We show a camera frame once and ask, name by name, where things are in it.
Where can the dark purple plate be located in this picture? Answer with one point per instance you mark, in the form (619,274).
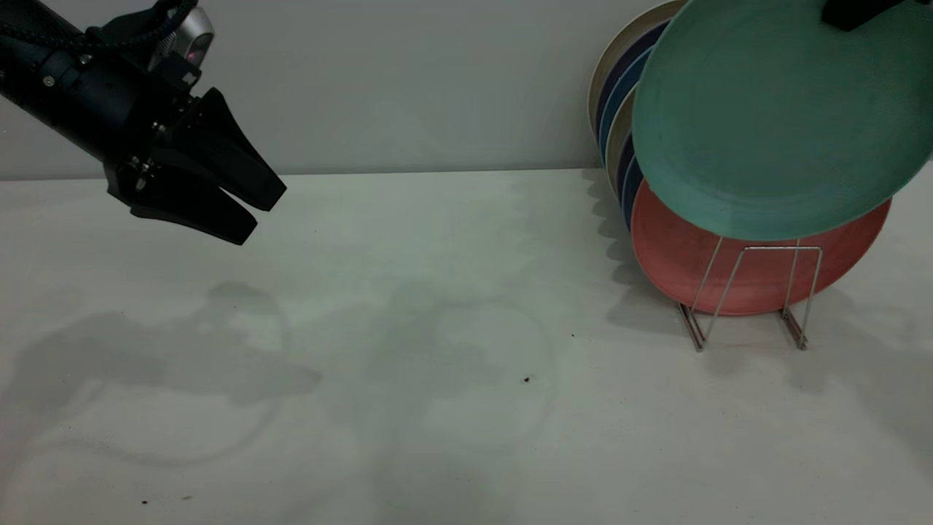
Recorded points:
(619,65)
(625,171)

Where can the beige plate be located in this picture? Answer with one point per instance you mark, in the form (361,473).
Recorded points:
(619,44)
(619,131)

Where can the pink plate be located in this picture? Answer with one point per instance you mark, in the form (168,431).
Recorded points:
(678,255)

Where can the teal blue plate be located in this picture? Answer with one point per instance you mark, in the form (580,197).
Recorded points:
(618,91)

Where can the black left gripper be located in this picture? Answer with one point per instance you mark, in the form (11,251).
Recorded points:
(138,117)

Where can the green plate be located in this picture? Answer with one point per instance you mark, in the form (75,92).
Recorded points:
(780,124)

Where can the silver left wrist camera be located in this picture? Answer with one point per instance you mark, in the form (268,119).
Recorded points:
(186,36)

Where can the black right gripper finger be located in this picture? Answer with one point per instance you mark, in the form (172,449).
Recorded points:
(853,13)

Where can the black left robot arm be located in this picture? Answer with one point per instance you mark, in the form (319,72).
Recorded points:
(44,95)

